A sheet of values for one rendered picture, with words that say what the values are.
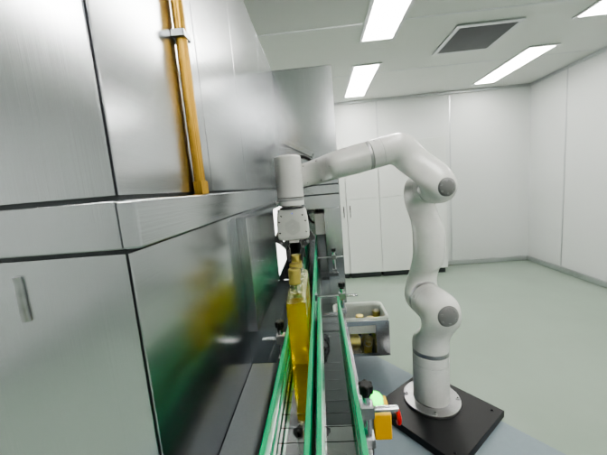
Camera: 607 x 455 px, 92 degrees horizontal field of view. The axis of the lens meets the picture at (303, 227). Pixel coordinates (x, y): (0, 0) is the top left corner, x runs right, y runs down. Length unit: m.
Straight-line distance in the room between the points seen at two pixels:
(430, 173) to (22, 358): 0.94
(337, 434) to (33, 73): 0.77
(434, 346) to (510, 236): 5.16
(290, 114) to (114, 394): 1.78
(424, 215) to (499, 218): 5.02
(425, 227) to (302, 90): 1.33
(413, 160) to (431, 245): 0.27
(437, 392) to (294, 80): 1.79
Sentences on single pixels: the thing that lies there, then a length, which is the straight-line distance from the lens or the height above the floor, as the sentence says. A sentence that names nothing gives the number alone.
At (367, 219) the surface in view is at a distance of 4.81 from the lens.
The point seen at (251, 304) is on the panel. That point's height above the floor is 1.23.
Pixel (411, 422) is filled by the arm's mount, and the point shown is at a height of 0.78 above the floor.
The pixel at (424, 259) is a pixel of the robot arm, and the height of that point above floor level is 1.30.
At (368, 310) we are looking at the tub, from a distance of 1.45.
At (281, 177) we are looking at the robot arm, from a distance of 0.91.
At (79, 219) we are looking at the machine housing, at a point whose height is 1.55.
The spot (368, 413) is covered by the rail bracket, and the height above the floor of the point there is 1.13.
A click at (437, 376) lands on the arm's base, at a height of 0.90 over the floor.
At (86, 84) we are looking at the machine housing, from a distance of 0.45.
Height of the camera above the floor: 1.56
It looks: 8 degrees down
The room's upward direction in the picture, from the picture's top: 5 degrees counter-clockwise
